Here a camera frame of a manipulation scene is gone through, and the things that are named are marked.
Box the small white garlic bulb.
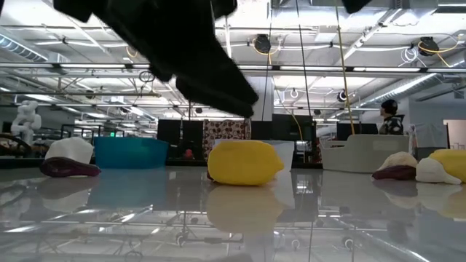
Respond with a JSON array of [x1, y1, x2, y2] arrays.
[[415, 156, 462, 185]]

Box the black ceiling cable reel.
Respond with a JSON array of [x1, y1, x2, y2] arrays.
[[417, 36, 441, 57], [253, 33, 272, 55]]

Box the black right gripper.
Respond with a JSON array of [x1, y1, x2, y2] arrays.
[[341, 0, 373, 15]]

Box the yellow cable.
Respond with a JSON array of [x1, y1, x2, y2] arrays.
[[333, 0, 356, 136]]

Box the thin black cable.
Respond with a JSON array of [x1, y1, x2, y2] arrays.
[[294, 0, 313, 118]]

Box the small purple eggplant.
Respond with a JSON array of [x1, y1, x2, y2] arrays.
[[39, 156, 102, 178], [371, 164, 417, 181]]

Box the white robot figure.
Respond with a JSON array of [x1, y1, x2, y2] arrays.
[[9, 100, 42, 146]]

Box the person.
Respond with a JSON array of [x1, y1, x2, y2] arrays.
[[377, 98, 406, 136]]

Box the teal plastic basket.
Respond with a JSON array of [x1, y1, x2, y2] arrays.
[[93, 136, 170, 170]]

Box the beige shell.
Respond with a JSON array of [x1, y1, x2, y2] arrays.
[[377, 151, 419, 172]]

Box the patterned brown white cloth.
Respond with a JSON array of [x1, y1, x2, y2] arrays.
[[202, 119, 253, 161]]

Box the black monitor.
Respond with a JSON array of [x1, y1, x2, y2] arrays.
[[336, 122, 379, 141], [271, 114, 316, 143], [157, 119, 204, 161]]

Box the grey plastic basket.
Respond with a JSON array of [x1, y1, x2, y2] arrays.
[[320, 134, 411, 174]]

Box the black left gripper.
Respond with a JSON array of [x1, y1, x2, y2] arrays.
[[54, 0, 259, 118]]

